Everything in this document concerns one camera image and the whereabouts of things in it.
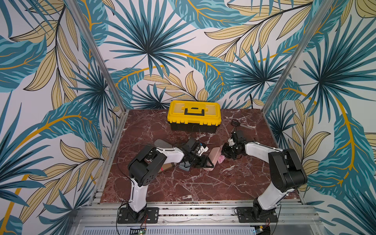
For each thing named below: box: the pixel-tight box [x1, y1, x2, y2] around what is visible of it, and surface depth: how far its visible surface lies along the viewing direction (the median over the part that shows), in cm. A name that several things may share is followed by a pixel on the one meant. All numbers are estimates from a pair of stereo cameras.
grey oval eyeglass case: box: [153, 139, 173, 149], surface depth 99 cm
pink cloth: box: [217, 154, 226, 164], surface depth 92 cm
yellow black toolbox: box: [166, 100, 222, 134], surface depth 97 cm
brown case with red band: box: [158, 162, 173, 173], surface depth 88 cm
